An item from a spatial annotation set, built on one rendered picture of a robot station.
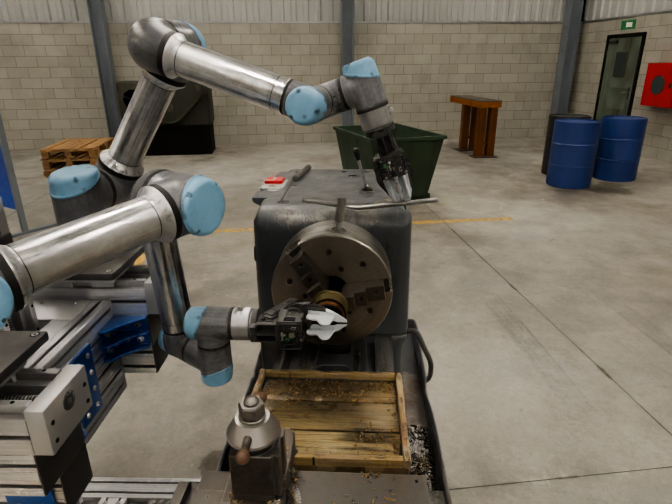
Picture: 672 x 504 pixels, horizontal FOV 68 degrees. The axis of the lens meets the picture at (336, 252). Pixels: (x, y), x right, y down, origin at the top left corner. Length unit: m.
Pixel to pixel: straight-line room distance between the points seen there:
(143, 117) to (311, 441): 0.87
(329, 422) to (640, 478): 1.71
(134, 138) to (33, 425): 0.74
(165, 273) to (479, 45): 11.08
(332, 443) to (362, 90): 0.76
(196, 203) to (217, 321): 0.29
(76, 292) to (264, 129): 9.90
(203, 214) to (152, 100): 0.44
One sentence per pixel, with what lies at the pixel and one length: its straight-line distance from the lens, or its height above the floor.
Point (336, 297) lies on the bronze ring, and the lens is 1.17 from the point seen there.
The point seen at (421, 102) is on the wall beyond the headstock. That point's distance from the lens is 11.56.
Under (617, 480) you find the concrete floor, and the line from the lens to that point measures 2.56.
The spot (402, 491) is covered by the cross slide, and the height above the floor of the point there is 0.97.
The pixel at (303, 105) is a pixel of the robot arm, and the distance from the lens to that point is 1.03.
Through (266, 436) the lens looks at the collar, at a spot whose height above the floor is 1.13.
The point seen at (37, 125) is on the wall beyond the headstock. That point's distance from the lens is 12.17.
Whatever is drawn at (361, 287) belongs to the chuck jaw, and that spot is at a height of 1.11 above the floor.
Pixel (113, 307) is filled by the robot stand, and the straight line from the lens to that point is 1.41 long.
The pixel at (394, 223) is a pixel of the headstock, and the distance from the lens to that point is 1.38.
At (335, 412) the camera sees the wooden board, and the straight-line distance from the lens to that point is 1.19.
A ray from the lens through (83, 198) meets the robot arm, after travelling 1.36.
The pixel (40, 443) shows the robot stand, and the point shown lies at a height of 1.05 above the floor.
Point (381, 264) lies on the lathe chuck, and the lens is 1.25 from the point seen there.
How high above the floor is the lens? 1.63
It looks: 21 degrees down
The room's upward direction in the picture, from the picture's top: straight up
